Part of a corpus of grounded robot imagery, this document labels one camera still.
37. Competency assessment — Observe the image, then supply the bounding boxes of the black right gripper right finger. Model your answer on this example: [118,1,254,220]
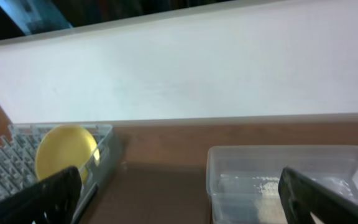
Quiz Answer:
[278,167,358,223]

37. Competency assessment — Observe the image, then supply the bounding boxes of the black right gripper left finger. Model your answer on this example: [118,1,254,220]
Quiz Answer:
[0,166,82,223]

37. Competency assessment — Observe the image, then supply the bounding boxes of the rice leftovers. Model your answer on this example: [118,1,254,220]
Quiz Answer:
[252,176,280,198]

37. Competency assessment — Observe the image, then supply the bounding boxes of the yellow plate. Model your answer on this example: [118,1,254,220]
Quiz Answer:
[35,125,100,183]

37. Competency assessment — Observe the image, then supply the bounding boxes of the grey dishwasher rack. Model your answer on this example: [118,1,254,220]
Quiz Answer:
[0,124,123,223]

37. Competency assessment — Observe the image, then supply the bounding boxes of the clear plastic container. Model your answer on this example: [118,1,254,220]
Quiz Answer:
[206,145,358,223]

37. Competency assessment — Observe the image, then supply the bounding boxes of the brown serving tray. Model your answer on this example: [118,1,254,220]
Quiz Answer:
[80,164,212,224]

